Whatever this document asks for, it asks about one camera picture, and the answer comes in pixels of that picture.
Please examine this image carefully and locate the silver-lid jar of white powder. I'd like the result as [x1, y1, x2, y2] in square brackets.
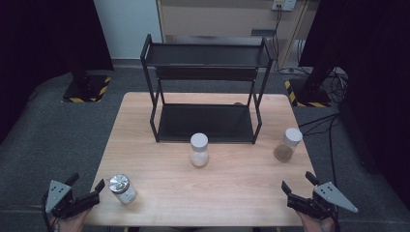
[108, 173, 138, 205]

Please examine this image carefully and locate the white-lid jar of brown powder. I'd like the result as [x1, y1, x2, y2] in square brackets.
[273, 127, 304, 163]

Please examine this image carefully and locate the black stand with striped base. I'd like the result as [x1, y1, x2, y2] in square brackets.
[61, 56, 113, 104]
[283, 64, 337, 108]

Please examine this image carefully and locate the white-lid jar of white powder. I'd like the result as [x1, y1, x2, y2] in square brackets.
[190, 132, 210, 168]

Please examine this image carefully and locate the person's right hand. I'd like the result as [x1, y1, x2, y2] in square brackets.
[296, 211, 337, 232]

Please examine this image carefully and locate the tangle of black cables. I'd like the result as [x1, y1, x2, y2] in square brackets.
[323, 67, 350, 104]

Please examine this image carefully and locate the black cable from outlet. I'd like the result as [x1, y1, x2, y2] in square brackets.
[272, 5, 303, 75]

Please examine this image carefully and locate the dark curtain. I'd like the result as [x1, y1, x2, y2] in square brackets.
[0, 0, 115, 144]
[299, 0, 410, 209]

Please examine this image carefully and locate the long black floor cable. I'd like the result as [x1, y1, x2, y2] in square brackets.
[298, 112, 341, 188]

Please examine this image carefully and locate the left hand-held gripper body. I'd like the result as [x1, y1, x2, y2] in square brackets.
[44, 179, 102, 220]

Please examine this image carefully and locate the white wall power outlet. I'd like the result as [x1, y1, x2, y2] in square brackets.
[271, 0, 298, 13]

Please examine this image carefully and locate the person's left hand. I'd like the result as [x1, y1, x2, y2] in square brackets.
[55, 207, 94, 232]

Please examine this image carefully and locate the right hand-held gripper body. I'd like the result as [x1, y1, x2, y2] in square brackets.
[286, 181, 359, 221]

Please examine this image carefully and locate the black metal two-tier shelf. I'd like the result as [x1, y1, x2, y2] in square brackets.
[139, 33, 276, 145]

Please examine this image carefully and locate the beige wooden cabinet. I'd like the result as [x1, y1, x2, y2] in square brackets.
[156, 0, 312, 44]

